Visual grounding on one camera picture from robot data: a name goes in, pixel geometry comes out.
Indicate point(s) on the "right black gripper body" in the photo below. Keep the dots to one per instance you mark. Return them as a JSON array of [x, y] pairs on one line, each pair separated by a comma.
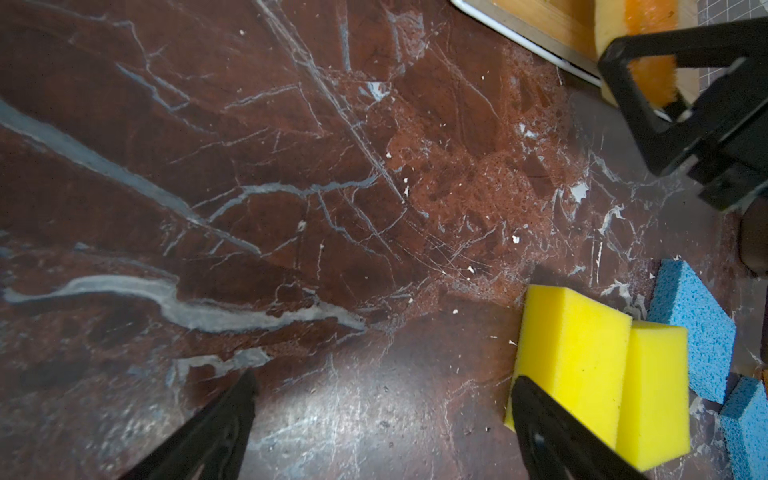
[[734, 172]]

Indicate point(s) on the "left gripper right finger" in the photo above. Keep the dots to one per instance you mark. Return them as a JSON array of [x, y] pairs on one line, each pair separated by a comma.
[[555, 445]]

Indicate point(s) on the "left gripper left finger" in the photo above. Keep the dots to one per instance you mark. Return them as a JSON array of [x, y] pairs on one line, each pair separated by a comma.
[[211, 445]]

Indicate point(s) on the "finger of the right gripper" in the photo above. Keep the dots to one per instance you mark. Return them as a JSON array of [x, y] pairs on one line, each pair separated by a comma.
[[726, 123]]

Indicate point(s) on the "yellow foam sponge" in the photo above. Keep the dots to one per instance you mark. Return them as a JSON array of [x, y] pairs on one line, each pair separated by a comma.
[[575, 348], [654, 418]]

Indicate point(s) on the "blue cellulose sponge near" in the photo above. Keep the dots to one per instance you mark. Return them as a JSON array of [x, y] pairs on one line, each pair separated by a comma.
[[681, 299]]

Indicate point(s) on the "blue cellulose sponge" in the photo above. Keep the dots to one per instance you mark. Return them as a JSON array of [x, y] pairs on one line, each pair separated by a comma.
[[681, 299], [744, 420]]

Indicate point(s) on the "blue cellulose sponge far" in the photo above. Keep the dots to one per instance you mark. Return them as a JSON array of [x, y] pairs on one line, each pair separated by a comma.
[[744, 420]]

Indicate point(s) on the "white wire wooden shelf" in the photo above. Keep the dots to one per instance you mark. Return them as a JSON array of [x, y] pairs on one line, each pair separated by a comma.
[[561, 32]]

